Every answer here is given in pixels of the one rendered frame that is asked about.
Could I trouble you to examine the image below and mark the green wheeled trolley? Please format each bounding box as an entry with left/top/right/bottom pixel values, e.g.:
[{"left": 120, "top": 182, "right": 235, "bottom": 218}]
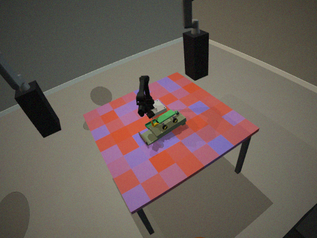
[{"left": 156, "top": 110, "right": 178, "bottom": 130}]

